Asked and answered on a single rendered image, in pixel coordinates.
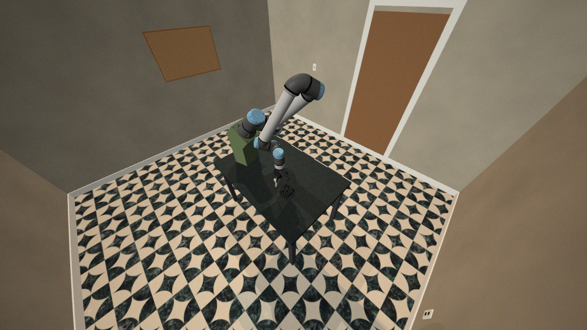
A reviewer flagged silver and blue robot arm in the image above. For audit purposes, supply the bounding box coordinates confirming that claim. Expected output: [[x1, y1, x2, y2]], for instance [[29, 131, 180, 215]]
[[237, 73, 325, 182]]

